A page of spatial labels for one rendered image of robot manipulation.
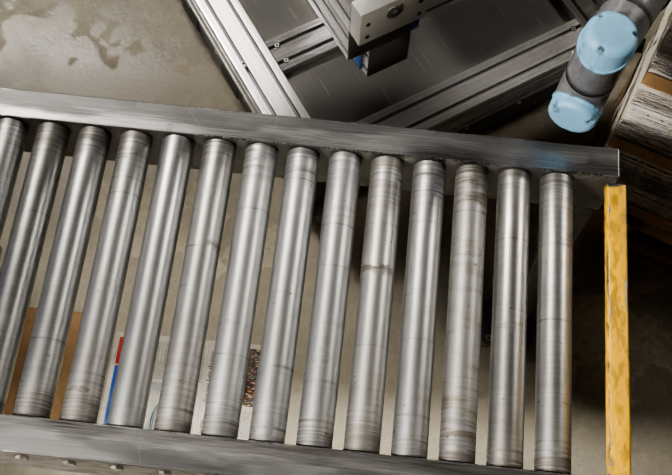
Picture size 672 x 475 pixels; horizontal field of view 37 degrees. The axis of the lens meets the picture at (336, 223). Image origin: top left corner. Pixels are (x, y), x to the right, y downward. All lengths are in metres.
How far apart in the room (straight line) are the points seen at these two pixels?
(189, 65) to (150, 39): 0.13
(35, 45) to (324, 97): 0.81
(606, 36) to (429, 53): 0.96
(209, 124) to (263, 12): 0.87
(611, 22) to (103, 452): 0.90
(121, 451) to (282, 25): 1.25
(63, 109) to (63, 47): 1.06
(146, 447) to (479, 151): 0.65
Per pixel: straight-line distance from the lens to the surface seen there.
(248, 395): 2.20
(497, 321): 1.44
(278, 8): 2.38
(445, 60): 2.31
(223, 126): 1.53
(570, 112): 1.49
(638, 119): 1.97
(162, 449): 1.37
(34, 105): 1.61
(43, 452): 1.40
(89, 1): 2.71
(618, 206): 1.51
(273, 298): 1.42
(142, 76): 2.55
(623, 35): 1.42
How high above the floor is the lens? 2.13
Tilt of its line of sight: 66 degrees down
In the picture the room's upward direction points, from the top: 3 degrees clockwise
